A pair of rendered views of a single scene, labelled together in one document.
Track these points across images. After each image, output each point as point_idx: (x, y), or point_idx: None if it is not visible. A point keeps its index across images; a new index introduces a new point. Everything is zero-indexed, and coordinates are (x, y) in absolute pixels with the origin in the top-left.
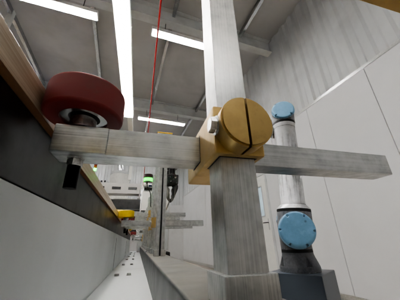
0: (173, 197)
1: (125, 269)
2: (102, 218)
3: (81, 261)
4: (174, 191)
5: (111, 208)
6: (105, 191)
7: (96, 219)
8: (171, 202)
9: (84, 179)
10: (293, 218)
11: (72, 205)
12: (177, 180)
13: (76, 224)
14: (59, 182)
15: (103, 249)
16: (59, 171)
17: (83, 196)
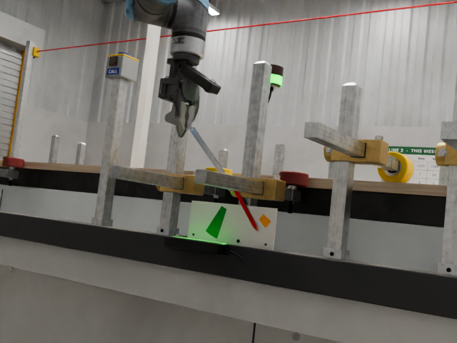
0: (174, 124)
1: None
2: (117, 188)
3: (75, 215)
4: (166, 114)
5: None
6: None
7: (97, 190)
8: (178, 135)
9: (62, 171)
10: None
11: (52, 186)
12: (161, 90)
13: (60, 194)
14: (39, 180)
15: (141, 219)
16: (38, 176)
17: (64, 180)
